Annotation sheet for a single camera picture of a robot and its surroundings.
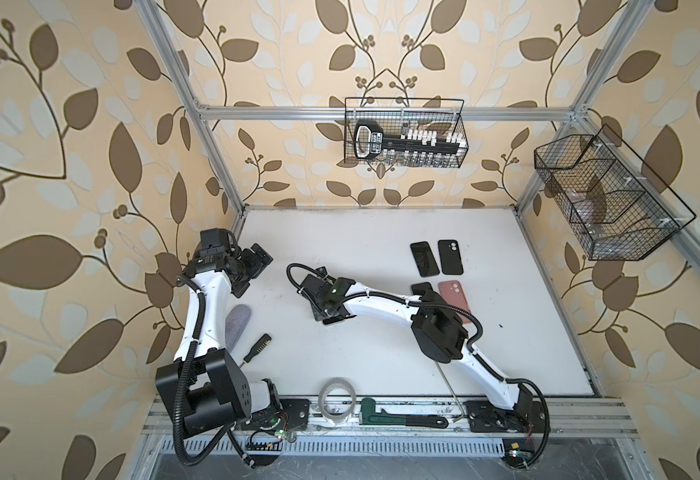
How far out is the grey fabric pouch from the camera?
87cm

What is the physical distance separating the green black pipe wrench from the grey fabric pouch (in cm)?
42

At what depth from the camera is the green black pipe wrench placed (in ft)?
2.44
